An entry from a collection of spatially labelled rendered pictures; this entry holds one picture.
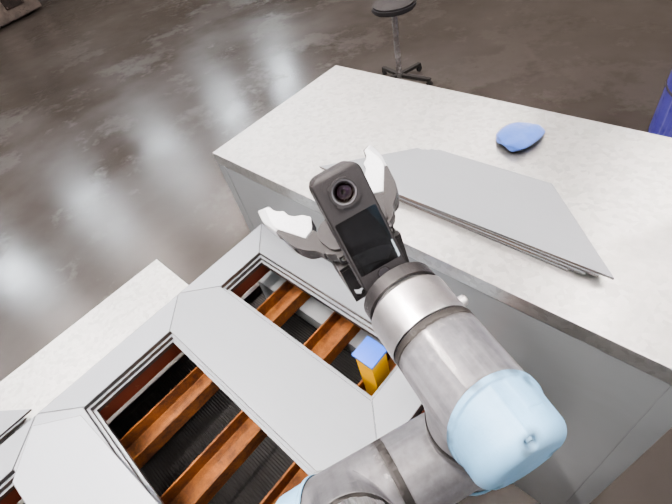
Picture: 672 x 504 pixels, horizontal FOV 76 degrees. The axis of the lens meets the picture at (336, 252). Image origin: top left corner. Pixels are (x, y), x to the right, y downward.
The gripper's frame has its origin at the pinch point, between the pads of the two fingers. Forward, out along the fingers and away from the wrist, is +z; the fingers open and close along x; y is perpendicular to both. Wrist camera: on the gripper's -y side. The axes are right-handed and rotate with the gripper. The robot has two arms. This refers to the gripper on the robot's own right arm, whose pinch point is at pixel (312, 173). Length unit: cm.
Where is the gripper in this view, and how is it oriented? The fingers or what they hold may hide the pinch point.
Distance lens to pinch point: 50.9
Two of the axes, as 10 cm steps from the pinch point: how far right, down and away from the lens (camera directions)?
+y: 3.1, 5.9, 7.4
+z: -4.2, -6.2, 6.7
